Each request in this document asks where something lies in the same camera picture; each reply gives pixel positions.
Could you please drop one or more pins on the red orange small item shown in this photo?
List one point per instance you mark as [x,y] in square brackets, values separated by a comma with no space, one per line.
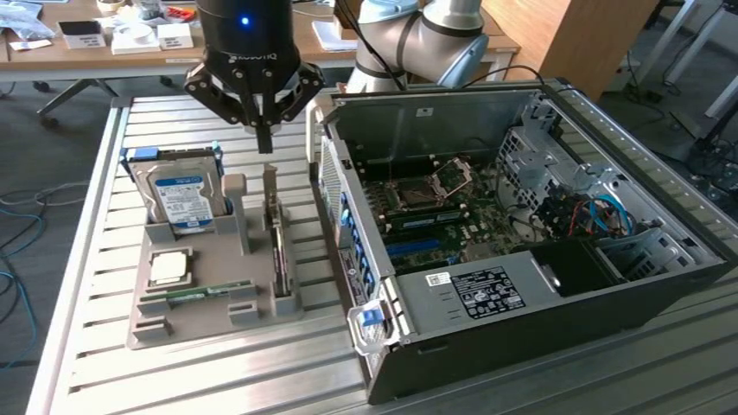
[182,13]

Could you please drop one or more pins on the black and white box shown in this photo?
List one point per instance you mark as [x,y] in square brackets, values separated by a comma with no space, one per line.
[87,41]

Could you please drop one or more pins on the wooden desk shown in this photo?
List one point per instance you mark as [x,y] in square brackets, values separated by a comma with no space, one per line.
[115,60]

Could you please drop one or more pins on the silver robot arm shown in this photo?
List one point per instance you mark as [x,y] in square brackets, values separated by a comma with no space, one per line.
[416,39]

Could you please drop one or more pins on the wooden cabinet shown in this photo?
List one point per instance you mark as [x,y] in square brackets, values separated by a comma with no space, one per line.
[577,43]

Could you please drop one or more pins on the grey power supply unit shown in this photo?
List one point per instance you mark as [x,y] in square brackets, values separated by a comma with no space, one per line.
[421,302]

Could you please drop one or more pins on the CPU socket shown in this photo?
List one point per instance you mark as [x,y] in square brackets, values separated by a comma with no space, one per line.
[417,194]

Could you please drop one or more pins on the grey parts rack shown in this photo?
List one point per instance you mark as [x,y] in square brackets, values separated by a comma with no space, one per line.
[207,320]

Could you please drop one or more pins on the white paper tag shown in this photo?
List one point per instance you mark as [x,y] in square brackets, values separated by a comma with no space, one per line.
[29,45]

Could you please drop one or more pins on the beige tape roll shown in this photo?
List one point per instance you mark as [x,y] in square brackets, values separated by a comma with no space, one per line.
[109,5]

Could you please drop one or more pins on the graphics card with metal bracket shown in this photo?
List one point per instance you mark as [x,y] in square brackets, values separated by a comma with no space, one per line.
[280,259]

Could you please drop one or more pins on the silver socket cover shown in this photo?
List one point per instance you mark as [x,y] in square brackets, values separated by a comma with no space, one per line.
[456,173]

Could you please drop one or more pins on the white box with tape roll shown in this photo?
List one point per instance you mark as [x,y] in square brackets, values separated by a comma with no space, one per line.
[135,41]

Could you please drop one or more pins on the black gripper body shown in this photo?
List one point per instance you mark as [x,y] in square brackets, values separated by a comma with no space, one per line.
[249,39]

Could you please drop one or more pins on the green motherboard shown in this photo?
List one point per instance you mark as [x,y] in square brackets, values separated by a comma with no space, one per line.
[490,225]

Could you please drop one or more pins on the blue case release latch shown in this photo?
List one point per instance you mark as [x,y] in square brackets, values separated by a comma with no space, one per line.
[369,317]

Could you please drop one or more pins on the clear plastic bag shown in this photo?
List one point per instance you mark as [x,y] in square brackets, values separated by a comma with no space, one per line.
[23,21]

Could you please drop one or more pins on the hard disk with blue carrier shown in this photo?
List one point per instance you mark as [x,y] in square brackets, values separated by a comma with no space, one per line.
[179,194]

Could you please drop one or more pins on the open black PC case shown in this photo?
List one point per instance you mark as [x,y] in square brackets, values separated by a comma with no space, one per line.
[520,346]

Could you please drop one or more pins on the perforated metal disk bay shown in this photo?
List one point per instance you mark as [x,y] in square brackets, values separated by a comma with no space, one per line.
[530,168]

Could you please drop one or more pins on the white paper stack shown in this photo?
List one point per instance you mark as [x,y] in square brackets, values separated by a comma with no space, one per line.
[334,36]

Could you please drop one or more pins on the grey slotted disk bay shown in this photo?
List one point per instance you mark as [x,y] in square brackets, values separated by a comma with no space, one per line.
[647,255]

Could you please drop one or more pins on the small white box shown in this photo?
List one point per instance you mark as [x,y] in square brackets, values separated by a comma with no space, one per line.
[174,36]

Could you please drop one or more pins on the silver CPU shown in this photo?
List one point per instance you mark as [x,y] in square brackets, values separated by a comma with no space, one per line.
[169,268]

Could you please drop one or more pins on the blue expansion slot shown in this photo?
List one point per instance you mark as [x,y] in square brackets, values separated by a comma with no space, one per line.
[416,247]

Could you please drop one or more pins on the green RAM stick white label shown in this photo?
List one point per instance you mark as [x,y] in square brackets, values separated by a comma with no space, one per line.
[426,219]

